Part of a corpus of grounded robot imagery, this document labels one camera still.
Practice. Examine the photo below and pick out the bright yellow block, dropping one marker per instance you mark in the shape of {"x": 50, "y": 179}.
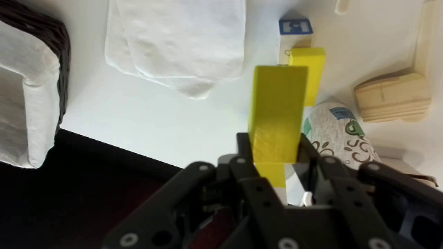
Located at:
{"x": 277, "y": 111}

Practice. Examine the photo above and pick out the black basket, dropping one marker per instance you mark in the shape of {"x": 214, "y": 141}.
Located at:
{"x": 62, "y": 56}

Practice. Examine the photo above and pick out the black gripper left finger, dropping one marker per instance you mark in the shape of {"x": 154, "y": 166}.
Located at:
{"x": 194, "y": 208}

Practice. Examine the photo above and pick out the white paper napkin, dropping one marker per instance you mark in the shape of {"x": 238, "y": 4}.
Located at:
{"x": 174, "y": 42}

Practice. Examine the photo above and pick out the small blue white block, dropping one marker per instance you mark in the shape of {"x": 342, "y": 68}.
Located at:
{"x": 295, "y": 26}

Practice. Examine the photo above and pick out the wooden toy car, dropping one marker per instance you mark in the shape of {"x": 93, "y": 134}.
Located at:
{"x": 392, "y": 97}

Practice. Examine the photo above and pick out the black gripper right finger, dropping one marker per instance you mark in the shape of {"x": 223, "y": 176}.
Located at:
{"x": 368, "y": 208}

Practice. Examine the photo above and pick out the dark bench seat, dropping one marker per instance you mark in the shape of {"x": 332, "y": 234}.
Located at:
{"x": 69, "y": 198}

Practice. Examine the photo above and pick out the pale yellow block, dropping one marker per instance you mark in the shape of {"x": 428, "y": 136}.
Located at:
{"x": 311, "y": 74}

